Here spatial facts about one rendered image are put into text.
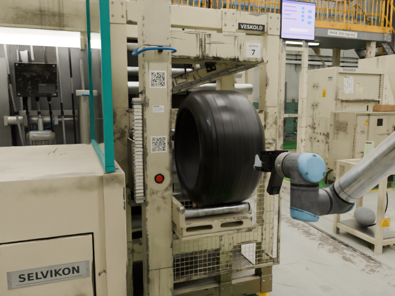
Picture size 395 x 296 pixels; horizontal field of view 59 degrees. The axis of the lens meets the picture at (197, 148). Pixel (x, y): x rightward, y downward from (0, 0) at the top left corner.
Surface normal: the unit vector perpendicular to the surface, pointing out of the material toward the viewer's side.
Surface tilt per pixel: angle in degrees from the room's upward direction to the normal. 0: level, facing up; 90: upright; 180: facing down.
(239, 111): 49
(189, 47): 90
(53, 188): 90
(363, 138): 90
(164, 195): 90
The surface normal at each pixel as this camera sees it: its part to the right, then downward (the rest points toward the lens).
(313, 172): 0.33, -0.08
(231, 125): 0.30, -0.35
